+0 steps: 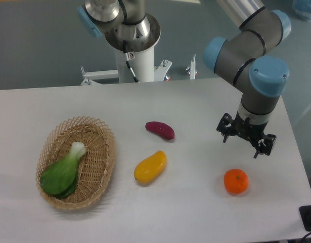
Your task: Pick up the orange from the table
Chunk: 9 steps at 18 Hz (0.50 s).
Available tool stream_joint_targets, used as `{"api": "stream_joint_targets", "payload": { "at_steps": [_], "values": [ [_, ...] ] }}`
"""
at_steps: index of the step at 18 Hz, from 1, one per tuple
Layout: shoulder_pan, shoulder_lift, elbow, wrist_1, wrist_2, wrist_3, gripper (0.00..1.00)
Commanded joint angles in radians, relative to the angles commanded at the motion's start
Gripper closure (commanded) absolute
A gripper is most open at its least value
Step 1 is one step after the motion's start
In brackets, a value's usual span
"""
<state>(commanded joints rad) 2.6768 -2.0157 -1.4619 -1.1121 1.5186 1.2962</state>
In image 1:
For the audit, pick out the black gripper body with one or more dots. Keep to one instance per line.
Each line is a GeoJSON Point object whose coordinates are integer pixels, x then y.
{"type": "Point", "coordinates": [243, 128]}

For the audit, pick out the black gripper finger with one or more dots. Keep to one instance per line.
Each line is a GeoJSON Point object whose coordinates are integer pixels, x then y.
{"type": "Point", "coordinates": [264, 144]}
{"type": "Point", "coordinates": [225, 126]}

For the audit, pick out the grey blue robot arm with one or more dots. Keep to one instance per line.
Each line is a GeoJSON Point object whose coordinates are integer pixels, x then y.
{"type": "Point", "coordinates": [243, 61]}

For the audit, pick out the orange fruit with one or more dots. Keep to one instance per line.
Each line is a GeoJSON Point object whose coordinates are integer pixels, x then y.
{"type": "Point", "coordinates": [236, 181]}

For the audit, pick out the purple sweet potato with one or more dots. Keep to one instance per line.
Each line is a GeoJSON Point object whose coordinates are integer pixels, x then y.
{"type": "Point", "coordinates": [161, 129]}

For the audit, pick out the black device at edge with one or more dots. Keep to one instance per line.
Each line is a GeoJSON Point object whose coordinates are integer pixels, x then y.
{"type": "Point", "coordinates": [305, 213]}

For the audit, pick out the yellow mango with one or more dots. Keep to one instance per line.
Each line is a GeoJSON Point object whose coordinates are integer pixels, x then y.
{"type": "Point", "coordinates": [150, 168]}

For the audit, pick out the blue object top right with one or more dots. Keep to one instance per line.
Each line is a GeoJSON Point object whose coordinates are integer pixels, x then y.
{"type": "Point", "coordinates": [303, 9]}

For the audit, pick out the woven wicker basket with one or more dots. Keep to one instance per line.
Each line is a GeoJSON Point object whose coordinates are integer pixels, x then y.
{"type": "Point", "coordinates": [95, 166]}

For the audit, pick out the green bok choy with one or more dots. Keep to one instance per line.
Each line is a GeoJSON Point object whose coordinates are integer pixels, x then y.
{"type": "Point", "coordinates": [60, 178]}

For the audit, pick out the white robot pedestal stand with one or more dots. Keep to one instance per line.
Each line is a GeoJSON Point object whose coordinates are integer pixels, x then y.
{"type": "Point", "coordinates": [133, 47]}

